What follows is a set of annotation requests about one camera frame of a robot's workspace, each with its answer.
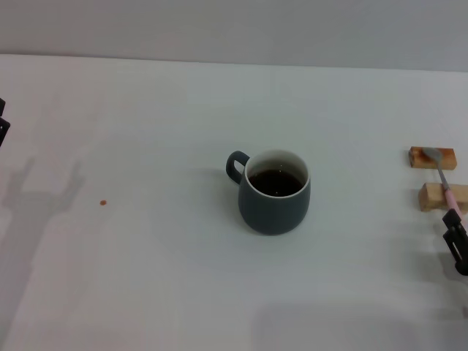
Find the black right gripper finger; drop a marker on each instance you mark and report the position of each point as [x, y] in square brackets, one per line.
[461, 256]
[453, 219]

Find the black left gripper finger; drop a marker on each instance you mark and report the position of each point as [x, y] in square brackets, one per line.
[3, 129]
[1, 106]

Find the plain light wooden block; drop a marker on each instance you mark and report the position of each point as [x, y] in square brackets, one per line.
[431, 197]

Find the brown stained wooden block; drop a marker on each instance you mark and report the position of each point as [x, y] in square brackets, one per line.
[448, 161]

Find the dark coffee liquid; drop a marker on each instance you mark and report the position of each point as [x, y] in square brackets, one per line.
[276, 183]

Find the dark grey ceramic mug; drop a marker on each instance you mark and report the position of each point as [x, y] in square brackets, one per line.
[272, 215]

